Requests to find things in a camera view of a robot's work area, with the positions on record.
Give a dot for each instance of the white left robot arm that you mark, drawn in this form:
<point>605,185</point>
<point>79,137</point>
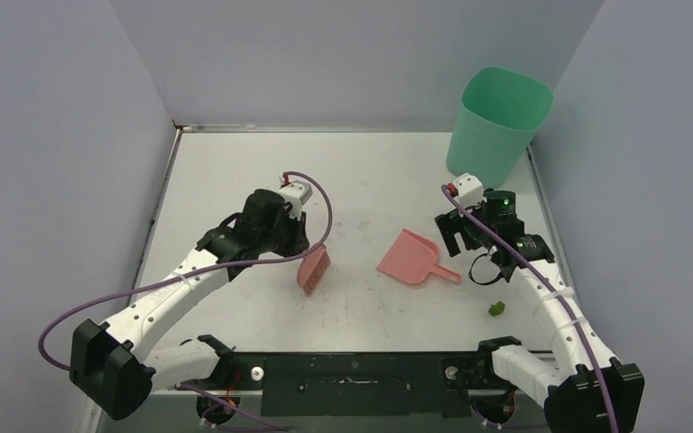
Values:
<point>115,363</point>

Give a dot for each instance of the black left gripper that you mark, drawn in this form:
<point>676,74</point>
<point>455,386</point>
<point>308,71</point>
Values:
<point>300,241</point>

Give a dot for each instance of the pink plastic dustpan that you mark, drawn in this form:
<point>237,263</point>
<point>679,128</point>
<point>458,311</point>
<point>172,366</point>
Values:
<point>412,258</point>

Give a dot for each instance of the green paper scrap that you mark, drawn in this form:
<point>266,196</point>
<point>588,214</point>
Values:
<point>496,309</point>

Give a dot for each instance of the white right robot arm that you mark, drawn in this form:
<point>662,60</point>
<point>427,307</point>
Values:
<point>588,389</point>

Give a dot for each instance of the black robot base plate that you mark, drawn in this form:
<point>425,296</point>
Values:
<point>288,403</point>

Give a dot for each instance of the aluminium frame rail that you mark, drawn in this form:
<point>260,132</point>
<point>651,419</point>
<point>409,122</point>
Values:
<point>378,372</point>

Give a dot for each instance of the green plastic waste bin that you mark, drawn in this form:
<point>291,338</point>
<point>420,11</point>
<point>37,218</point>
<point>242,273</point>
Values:
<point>500,111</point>

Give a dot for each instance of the pink hand brush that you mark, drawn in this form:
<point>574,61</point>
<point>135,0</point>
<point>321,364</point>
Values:
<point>312,269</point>

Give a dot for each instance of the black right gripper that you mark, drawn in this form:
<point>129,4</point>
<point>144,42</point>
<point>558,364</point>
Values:
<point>450,229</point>

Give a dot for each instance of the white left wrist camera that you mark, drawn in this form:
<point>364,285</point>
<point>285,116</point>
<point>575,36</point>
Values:
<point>296,193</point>

